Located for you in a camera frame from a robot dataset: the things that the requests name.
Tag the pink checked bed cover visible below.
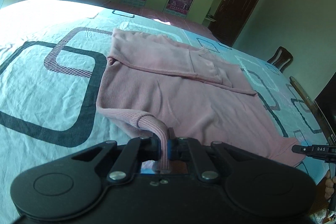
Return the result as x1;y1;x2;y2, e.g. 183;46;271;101
67;0;218;42

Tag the dark wooden chair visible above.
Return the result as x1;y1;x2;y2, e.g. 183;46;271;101
267;46;293;73

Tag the person's right hand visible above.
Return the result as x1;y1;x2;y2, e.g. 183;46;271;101
325;170;336;200

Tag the pink sweater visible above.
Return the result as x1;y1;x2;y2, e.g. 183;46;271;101
96;29;304;171

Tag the dark wooden door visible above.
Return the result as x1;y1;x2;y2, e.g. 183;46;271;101
210;0;259;47

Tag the lower right pink poster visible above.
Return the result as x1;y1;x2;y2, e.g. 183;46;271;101
164;0;193;18

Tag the wooden bed footboard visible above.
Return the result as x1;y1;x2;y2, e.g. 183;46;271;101
289;76;335;145

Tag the patterned blue bed sheet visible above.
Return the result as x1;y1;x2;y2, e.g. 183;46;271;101
1;0;329;223

